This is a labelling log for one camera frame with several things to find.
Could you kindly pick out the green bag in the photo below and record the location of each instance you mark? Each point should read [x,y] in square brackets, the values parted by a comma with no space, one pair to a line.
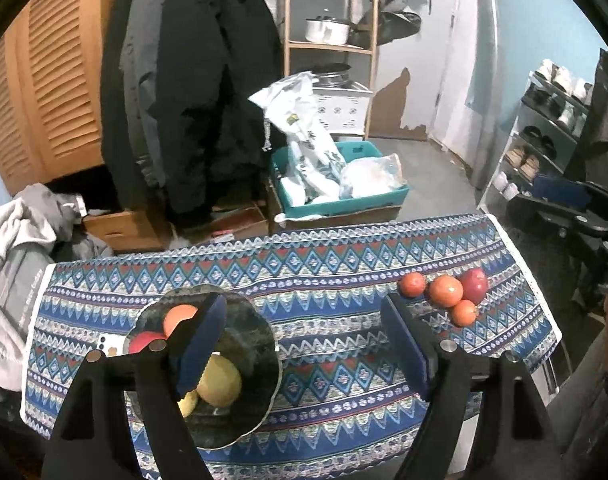
[394,25]

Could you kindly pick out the grey jacket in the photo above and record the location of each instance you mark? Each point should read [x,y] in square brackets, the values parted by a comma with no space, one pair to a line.
[143,60]

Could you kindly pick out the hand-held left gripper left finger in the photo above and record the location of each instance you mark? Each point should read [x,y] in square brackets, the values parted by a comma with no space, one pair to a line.
[198,345]

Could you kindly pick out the wooden louvered wardrobe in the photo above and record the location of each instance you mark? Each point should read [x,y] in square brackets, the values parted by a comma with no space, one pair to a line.
[48,85]

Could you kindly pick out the blue patterned tablecloth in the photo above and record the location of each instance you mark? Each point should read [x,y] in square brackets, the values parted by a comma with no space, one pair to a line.
[334,270]

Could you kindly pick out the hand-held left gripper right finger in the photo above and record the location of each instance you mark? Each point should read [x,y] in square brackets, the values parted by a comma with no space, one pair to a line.
[406,347]

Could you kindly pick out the dark grey garment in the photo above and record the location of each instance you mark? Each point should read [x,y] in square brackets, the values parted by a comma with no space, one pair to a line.
[78,240]

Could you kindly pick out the steel pot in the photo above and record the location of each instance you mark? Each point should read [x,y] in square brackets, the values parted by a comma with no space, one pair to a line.
[334,77]

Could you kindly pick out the wooden shelf rack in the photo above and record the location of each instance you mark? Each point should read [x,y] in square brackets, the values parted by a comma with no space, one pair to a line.
[329,46]

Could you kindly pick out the grey printed garment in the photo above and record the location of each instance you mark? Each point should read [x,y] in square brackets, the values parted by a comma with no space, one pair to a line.
[23,280]

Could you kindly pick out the wooden drawer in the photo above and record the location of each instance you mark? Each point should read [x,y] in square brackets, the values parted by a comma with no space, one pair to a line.
[123,232]

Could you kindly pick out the red apple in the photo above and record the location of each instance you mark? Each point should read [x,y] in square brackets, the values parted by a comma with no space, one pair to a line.
[143,342]
[475,282]

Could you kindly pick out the white rice bag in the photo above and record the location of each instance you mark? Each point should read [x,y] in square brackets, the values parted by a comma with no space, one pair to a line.
[309,150]

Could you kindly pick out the orange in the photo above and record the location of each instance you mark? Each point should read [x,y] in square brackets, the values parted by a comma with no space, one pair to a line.
[446,291]
[178,317]

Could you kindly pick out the flat cardboard box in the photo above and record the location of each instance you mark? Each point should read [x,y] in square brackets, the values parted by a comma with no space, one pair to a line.
[223,225]

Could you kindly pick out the white phone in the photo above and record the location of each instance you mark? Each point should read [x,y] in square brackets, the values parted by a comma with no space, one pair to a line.
[108,345]

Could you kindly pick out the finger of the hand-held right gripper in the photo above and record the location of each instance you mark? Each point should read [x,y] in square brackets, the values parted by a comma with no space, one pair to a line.
[564,192]
[559,217]

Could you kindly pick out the black coat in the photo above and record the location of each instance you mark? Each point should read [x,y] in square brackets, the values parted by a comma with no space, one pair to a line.
[208,85]

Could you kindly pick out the white door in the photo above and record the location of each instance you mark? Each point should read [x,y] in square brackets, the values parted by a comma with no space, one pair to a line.
[454,60]

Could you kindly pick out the white plastic basket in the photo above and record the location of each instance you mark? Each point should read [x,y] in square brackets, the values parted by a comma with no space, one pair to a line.
[344,110]

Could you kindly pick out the white pot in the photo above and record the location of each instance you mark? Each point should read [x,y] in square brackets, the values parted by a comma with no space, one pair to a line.
[326,31]

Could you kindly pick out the light beige garment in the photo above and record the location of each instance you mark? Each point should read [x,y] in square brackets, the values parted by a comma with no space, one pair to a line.
[3,230]

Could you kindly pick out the person's grey trousers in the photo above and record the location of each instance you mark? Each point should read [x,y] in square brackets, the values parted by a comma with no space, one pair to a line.
[594,435]

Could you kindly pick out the small tangerine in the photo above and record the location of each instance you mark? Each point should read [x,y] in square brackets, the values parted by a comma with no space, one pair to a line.
[465,313]
[411,285]

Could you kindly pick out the teal plastic crate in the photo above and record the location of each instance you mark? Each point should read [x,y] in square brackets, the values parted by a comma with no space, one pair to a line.
[344,205]

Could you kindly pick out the shoe rack with shoes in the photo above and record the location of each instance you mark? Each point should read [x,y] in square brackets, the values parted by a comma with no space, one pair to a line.
[526,162]

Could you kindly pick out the white plastic bag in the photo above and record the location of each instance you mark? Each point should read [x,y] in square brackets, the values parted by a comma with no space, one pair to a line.
[369,175]

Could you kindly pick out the dark glass bowl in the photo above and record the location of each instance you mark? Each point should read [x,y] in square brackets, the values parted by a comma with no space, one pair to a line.
[249,320]

